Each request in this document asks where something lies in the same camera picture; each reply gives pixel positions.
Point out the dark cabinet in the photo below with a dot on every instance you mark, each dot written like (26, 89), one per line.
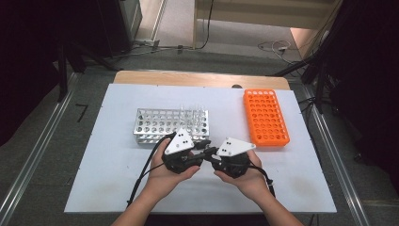
(119, 25)

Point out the white board mat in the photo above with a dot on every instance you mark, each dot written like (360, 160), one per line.
(219, 191)

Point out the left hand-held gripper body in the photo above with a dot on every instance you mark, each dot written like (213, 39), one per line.
(179, 142)

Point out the light wooden desk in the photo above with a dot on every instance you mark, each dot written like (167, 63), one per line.
(251, 15)

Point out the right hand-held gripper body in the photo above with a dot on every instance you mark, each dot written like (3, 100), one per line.
(235, 147)

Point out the orange plastic test tube rack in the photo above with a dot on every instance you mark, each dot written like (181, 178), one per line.
(266, 119)

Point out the person's left hand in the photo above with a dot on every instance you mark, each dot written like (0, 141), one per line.
(163, 185)

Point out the metal floor rail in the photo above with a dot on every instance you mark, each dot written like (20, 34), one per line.
(37, 147)
(335, 157)

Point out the person's right hand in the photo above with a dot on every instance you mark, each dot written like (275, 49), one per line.
(247, 185)

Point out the metal test tube rack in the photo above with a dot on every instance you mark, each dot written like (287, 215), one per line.
(156, 124)

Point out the clear glass test tube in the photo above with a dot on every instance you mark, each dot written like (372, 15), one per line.
(183, 114)
(203, 114)
(197, 114)

